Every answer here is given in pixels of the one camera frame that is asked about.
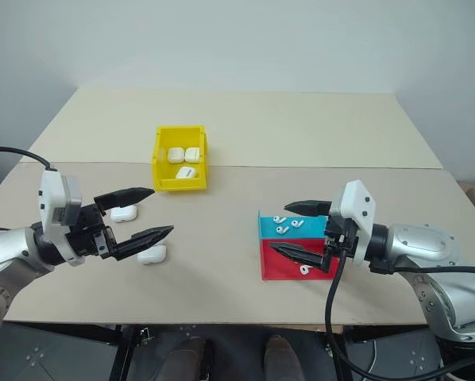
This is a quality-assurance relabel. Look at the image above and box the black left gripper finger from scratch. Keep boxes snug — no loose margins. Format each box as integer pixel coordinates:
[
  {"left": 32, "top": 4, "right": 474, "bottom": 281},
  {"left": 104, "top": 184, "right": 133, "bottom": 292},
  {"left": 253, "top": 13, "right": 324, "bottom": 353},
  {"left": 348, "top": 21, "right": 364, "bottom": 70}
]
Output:
[
  {"left": 93, "top": 187, "right": 156, "bottom": 217},
  {"left": 110, "top": 225, "right": 176, "bottom": 262}
]

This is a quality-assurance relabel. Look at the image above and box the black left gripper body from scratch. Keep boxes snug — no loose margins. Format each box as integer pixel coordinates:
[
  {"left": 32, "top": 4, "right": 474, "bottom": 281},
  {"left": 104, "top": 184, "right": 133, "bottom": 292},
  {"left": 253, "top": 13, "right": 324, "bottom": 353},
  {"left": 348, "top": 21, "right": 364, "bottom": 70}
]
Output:
[{"left": 64, "top": 203, "right": 116, "bottom": 261}]

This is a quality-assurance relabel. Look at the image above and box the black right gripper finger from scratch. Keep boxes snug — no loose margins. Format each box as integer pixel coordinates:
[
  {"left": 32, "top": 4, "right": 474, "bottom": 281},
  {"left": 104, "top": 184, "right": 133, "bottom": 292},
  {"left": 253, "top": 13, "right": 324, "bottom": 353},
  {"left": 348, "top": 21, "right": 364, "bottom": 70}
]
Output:
[
  {"left": 283, "top": 199, "right": 333, "bottom": 218},
  {"left": 268, "top": 242, "right": 333, "bottom": 275}
]

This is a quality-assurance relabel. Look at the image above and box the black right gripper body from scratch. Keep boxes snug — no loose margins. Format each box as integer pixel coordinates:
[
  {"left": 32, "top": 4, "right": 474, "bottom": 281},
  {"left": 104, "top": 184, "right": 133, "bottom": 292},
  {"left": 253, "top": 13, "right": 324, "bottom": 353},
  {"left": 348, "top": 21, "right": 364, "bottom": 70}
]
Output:
[{"left": 322, "top": 215, "right": 360, "bottom": 261}]

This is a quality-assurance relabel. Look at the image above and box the yellow plastic bin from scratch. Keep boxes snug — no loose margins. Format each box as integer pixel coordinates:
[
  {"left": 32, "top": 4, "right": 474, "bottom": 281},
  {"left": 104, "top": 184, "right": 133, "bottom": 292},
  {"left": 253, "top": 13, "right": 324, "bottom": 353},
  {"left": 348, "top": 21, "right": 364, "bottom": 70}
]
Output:
[{"left": 153, "top": 125, "right": 210, "bottom": 194}]

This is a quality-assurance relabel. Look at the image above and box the blue tray with earbuds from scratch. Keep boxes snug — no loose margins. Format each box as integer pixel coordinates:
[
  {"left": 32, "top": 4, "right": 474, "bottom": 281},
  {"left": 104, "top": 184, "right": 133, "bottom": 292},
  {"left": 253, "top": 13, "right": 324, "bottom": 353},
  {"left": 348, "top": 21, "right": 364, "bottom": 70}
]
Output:
[{"left": 257, "top": 210, "right": 338, "bottom": 282}]

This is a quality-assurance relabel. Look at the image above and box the dark brown rounded shape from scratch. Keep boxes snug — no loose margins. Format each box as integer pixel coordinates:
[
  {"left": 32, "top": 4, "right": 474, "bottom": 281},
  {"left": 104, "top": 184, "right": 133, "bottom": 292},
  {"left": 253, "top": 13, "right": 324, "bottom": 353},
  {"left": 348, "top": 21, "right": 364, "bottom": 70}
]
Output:
[{"left": 168, "top": 336, "right": 207, "bottom": 381}]

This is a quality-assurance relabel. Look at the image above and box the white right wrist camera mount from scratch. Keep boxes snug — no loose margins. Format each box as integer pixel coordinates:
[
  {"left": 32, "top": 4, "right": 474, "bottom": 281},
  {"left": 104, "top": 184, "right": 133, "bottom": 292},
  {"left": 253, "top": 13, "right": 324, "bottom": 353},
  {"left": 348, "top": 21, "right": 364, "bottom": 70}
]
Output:
[{"left": 327, "top": 179, "right": 378, "bottom": 265}]

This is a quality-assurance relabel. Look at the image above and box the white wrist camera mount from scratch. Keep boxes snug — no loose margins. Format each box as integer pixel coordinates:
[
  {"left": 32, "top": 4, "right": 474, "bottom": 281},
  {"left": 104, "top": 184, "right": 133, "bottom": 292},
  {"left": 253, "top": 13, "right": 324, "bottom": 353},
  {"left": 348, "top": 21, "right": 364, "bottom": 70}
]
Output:
[
  {"left": 38, "top": 168, "right": 84, "bottom": 267},
  {"left": 327, "top": 179, "right": 378, "bottom": 265}
]

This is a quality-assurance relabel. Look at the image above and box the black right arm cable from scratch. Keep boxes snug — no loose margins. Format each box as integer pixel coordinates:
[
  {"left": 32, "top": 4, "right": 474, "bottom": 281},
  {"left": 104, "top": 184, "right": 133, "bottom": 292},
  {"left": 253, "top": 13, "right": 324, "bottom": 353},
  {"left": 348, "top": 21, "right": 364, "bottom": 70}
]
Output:
[{"left": 324, "top": 233, "right": 475, "bottom": 381}]

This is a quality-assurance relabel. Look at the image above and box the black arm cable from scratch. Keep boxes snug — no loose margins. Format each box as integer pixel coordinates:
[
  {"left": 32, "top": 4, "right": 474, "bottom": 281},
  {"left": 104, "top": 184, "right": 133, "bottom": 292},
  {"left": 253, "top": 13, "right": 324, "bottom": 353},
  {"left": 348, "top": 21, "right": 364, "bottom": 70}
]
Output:
[
  {"left": 0, "top": 146, "right": 59, "bottom": 172},
  {"left": 324, "top": 233, "right": 475, "bottom": 381}
]

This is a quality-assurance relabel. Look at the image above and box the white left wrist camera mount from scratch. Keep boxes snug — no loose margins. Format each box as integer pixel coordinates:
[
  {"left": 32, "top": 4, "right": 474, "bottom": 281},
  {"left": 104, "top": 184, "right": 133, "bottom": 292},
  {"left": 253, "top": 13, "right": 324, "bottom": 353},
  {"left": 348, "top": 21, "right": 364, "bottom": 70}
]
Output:
[{"left": 38, "top": 168, "right": 84, "bottom": 267}]

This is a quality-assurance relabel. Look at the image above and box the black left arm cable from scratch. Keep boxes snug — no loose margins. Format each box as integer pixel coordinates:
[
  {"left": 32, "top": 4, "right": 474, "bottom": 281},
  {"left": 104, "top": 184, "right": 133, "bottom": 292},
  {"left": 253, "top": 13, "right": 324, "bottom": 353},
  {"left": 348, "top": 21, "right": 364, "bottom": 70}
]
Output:
[{"left": 0, "top": 146, "right": 59, "bottom": 172}]

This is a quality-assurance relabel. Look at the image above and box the black metal stand frame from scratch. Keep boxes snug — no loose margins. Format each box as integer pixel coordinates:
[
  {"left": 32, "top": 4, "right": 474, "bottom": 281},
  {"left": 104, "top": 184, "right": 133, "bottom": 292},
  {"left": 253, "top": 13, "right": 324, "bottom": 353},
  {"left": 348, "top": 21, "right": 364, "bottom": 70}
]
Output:
[{"left": 112, "top": 324, "right": 153, "bottom": 381}]

